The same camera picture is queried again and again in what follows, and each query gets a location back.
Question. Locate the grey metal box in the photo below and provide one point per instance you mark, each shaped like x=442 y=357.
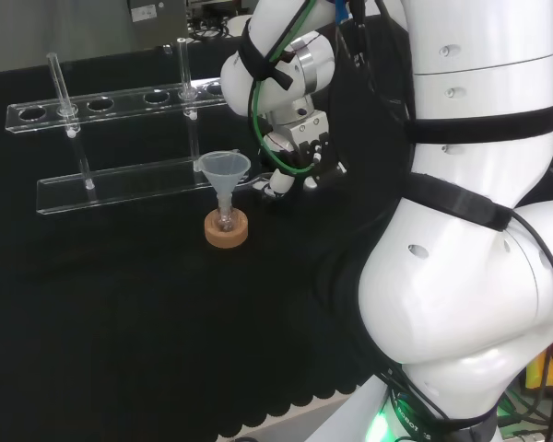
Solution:
x=156 y=20

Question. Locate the clear funnel stand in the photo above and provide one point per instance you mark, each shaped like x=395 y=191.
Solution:
x=133 y=184

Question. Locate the translucent plastic funnel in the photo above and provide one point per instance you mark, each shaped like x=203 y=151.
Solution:
x=223 y=172

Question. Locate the yellow stop button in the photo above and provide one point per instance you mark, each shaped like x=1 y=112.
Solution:
x=536 y=375

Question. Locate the small round-bottom flask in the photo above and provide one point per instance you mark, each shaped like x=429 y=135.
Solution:
x=224 y=220

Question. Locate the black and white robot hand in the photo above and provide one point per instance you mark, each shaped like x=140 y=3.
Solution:
x=304 y=138

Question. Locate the black bench cloth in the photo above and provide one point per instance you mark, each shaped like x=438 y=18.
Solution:
x=120 y=322

